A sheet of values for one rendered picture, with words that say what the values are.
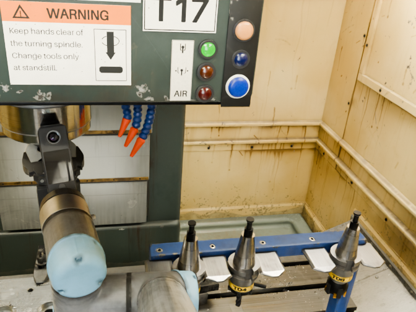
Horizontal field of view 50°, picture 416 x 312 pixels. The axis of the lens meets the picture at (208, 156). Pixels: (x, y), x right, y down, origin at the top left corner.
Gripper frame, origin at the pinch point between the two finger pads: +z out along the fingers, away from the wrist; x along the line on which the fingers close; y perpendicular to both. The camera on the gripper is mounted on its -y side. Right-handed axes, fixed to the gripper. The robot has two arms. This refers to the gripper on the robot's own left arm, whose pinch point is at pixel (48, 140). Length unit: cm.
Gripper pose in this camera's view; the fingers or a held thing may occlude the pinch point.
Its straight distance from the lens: 90.8
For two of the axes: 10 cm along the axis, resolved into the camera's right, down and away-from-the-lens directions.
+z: -3.9, -5.0, 7.7
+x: 9.2, -1.2, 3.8
